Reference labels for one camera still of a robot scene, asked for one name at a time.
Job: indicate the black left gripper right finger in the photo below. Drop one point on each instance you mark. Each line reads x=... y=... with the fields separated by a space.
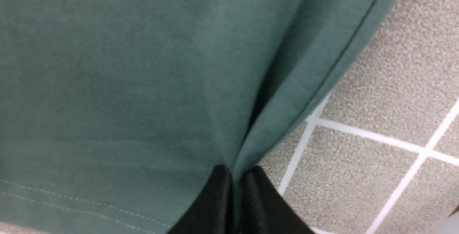
x=264 y=211

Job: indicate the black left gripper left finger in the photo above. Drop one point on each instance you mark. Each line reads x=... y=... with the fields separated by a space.
x=212 y=210

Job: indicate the green long-sleeve top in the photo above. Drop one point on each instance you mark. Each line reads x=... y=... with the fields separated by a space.
x=114 y=112

